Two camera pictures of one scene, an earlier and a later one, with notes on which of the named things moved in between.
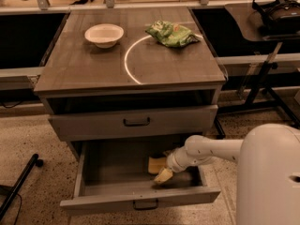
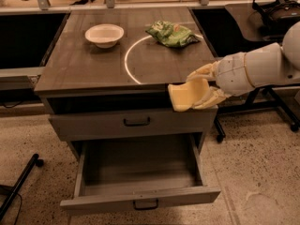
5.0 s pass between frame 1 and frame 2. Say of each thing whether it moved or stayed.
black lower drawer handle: stayed
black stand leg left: stayed
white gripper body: moved
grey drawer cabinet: stayed
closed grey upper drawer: stayed
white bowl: stayed
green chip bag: stayed
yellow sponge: moved
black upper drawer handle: stayed
